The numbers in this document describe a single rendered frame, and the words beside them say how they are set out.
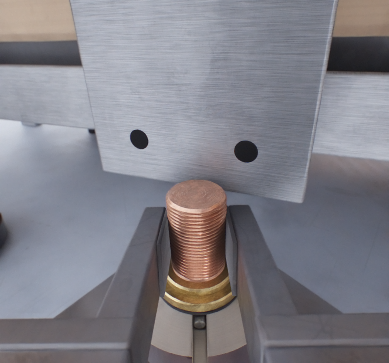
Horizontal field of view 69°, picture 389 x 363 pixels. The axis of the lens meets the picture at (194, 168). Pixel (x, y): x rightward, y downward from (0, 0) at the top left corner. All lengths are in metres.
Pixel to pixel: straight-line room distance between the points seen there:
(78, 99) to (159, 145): 0.11
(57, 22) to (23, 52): 0.06
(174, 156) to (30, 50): 0.23
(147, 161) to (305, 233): 0.21
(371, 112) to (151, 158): 0.13
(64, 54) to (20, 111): 0.07
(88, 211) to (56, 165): 0.16
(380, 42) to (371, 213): 0.21
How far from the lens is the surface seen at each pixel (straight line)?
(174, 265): 0.16
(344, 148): 0.20
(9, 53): 0.37
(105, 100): 0.17
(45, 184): 0.46
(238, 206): 0.15
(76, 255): 0.31
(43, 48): 0.33
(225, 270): 0.16
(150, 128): 0.16
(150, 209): 0.15
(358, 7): 0.23
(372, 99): 0.19
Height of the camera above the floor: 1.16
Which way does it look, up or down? 27 degrees up
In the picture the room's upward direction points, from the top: 178 degrees clockwise
